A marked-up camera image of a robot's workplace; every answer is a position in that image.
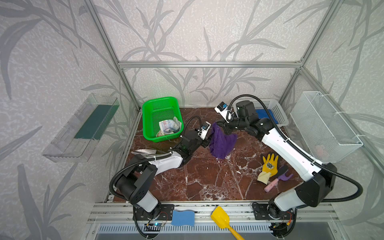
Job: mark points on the clear acrylic wall shelf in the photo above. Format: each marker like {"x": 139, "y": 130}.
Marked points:
{"x": 78, "y": 139}

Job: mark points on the yellow packet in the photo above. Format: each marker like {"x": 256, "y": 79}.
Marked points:
{"x": 270, "y": 165}

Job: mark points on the blue towel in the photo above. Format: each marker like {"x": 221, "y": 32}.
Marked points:
{"x": 263, "y": 114}

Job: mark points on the silver metal trowel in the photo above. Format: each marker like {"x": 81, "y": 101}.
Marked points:
{"x": 148, "y": 152}

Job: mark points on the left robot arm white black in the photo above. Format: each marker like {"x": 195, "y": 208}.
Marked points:
{"x": 133, "y": 182}

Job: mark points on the purple small toy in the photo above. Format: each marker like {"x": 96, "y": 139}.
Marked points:
{"x": 285, "y": 176}

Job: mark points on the white wire wall basket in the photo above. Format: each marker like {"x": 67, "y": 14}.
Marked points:
{"x": 321, "y": 124}

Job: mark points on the pink item in wire basket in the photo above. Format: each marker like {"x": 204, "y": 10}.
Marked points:
{"x": 321, "y": 151}

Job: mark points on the white light-blue towel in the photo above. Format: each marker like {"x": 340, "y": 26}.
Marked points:
{"x": 168, "y": 127}

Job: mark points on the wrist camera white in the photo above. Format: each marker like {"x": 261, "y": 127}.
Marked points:
{"x": 225, "y": 111}
{"x": 203, "y": 130}

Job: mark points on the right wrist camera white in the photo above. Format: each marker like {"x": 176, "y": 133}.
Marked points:
{"x": 225, "y": 111}

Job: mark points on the pale yellow cloth piece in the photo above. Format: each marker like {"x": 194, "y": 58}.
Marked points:
{"x": 264, "y": 177}

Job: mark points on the small circuit board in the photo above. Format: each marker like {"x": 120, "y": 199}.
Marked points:
{"x": 154, "y": 226}

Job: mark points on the green plastic basket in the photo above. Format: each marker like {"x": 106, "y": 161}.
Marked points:
{"x": 157, "y": 110}

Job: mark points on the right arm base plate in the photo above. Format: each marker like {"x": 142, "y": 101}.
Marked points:
{"x": 264, "y": 211}

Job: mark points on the yellow plastic shovel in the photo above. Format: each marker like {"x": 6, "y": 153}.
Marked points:
{"x": 221, "y": 218}

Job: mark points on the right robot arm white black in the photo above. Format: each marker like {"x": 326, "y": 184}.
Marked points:
{"x": 318, "y": 178}

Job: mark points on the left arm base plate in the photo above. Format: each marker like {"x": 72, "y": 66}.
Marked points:
{"x": 162, "y": 212}

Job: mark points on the blue sponge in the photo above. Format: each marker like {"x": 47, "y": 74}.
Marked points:
{"x": 183, "y": 218}

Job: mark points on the purple towel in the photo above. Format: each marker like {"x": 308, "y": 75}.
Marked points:
{"x": 221, "y": 145}

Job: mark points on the white plastic basket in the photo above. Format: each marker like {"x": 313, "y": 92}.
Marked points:
{"x": 276, "y": 108}

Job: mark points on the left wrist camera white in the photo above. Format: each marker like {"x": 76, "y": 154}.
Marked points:
{"x": 203, "y": 130}

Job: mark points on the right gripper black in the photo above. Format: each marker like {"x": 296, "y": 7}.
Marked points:
{"x": 227, "y": 125}

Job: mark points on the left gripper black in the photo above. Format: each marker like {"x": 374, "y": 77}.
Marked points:
{"x": 197, "y": 136}

